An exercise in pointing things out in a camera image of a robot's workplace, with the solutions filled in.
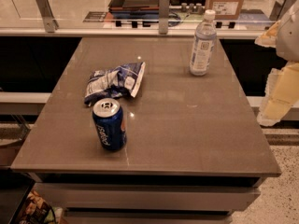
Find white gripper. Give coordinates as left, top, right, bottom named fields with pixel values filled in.
left=254, top=0, right=299, bottom=127

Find blue pepsi can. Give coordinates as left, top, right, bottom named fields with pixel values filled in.
left=93, top=98, right=126, bottom=151

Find clear plastic water bottle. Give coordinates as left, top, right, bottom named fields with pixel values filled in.
left=189, top=9, right=217, bottom=76

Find cardboard box with label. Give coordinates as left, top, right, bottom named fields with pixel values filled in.
left=205, top=0, right=244, bottom=20

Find grey table with drawers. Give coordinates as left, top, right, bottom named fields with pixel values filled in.
left=12, top=37, right=280, bottom=223

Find crumpled blue white chip bag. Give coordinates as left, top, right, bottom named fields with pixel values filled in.
left=84, top=62, right=146, bottom=106

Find snack bags on floor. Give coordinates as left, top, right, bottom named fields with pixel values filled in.
left=14, top=190, right=63, bottom=224

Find right metal glass bracket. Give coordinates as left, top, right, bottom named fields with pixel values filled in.
left=269, top=0, right=296, bottom=21

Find metal glass bracket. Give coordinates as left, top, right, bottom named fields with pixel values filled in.
left=159, top=0, right=170, bottom=35
left=36, top=0, right=59, bottom=33
left=269, top=0, right=296, bottom=21

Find middle metal glass bracket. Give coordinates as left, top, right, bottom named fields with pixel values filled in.
left=159, top=0, right=170, bottom=35

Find left metal glass bracket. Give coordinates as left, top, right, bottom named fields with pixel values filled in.
left=36, top=0, right=59, bottom=33

